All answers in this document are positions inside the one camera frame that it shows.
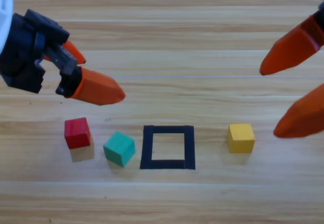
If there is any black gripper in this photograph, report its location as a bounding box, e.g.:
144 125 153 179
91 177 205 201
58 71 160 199
0 8 87 95
259 8 324 76

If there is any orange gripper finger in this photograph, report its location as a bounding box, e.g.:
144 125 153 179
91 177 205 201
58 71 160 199
273 83 324 139
55 66 127 107

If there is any red wooden block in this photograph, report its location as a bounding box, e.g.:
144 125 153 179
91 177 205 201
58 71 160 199
64 117 92 150

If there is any green wooden block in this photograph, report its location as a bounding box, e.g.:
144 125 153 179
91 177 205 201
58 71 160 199
103 130 136 168

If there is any yellow wooden block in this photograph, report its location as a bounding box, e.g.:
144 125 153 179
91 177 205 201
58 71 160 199
227 123 255 154

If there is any black tape square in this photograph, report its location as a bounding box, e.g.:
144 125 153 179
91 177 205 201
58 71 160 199
139 124 196 170

